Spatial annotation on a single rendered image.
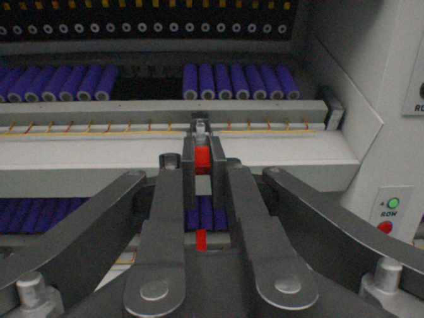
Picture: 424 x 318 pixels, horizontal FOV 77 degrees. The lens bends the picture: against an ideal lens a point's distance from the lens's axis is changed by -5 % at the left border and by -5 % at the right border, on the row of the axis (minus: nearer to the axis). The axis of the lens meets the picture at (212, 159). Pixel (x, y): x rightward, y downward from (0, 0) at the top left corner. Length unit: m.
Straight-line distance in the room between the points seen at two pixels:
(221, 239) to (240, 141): 0.17
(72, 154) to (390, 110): 0.30
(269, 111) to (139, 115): 0.13
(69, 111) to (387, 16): 0.31
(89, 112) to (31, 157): 0.07
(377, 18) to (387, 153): 0.13
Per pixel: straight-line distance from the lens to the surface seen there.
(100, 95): 0.35
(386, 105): 0.30
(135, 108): 0.30
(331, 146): 0.31
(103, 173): 0.28
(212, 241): 0.40
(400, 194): 0.35
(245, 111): 0.30
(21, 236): 0.48
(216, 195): 0.16
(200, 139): 0.25
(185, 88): 0.33
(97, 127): 0.31
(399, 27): 0.29
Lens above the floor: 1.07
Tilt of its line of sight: 25 degrees down
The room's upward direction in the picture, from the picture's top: 1 degrees clockwise
